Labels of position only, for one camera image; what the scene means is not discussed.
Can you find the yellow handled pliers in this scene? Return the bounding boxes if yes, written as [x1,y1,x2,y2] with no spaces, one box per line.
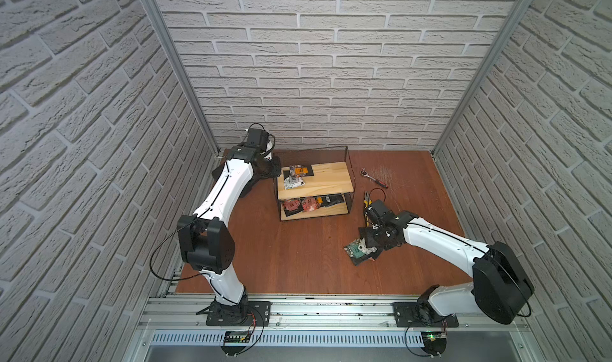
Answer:
[363,192,371,211]

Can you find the red handled ratchet wrench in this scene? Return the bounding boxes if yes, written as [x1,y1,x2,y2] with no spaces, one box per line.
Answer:
[360,169,389,189]

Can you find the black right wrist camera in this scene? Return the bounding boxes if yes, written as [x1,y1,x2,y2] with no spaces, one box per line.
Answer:
[366,199,397,227]

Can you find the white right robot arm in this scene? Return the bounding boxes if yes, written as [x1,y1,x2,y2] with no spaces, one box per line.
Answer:
[361,207,535,326]

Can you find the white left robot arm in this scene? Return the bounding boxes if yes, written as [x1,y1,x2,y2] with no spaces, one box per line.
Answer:
[177,143,281,308]

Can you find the aluminium mounting rail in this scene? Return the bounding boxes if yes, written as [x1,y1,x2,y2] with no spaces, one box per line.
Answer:
[135,293,529,333]

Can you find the wooden two-tier wire shelf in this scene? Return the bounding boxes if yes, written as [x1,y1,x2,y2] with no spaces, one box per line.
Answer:
[274,145,355,222]

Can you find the right controller board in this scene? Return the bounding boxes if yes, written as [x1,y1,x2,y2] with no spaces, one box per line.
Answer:
[421,332,447,358]

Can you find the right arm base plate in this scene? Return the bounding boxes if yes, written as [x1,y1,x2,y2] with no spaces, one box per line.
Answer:
[391,302,459,329]

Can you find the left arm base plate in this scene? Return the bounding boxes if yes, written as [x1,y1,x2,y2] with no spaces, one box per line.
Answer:
[206,301,272,327]

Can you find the controller board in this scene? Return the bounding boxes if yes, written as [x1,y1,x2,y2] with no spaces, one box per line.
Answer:
[221,330,253,357]
[421,332,447,358]

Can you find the red tea bag lower shelf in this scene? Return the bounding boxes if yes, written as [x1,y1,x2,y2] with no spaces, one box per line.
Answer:
[282,199,303,216]

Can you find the black tea bag lower shelf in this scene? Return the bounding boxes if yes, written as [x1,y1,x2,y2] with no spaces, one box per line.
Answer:
[317,194,344,207]

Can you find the left controller board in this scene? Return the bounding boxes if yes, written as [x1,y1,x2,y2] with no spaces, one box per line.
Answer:
[221,330,253,357]

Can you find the green tea bag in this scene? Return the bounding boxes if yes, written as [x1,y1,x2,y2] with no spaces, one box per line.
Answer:
[344,239,371,266]

